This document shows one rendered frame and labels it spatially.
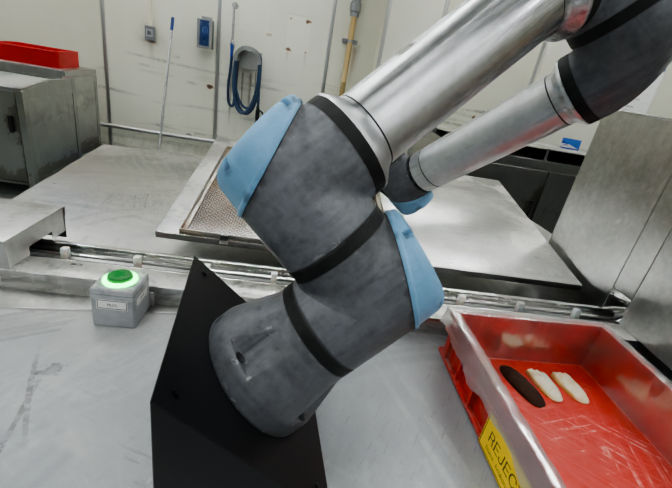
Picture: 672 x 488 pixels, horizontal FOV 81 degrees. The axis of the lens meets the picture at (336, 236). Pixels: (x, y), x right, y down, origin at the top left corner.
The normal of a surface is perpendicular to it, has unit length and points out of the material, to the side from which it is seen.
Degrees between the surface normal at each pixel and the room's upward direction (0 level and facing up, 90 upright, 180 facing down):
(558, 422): 0
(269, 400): 68
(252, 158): 82
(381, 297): 77
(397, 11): 90
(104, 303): 90
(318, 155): 62
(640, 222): 90
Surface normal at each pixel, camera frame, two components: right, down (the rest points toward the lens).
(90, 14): 0.04, 0.41
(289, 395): 0.37, 0.18
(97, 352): 0.16, -0.90
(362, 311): -0.07, 0.21
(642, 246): -0.99, -0.13
